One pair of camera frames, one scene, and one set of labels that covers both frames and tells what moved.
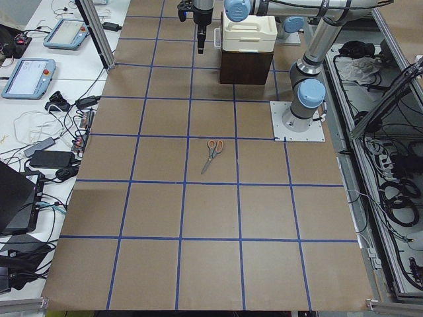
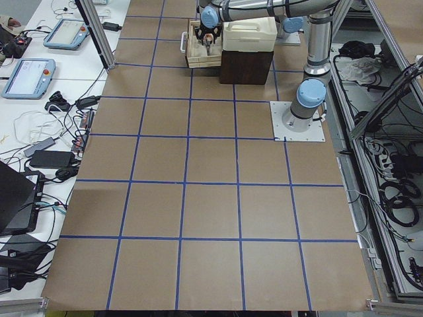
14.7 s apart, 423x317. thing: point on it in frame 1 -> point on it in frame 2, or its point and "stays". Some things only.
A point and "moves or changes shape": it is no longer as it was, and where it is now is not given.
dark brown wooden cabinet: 241,67 stays
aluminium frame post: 90,18 stays
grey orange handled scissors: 214,148 -> 207,39
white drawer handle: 217,37 moves or changes shape
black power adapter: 112,26 stays
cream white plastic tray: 256,33 stays
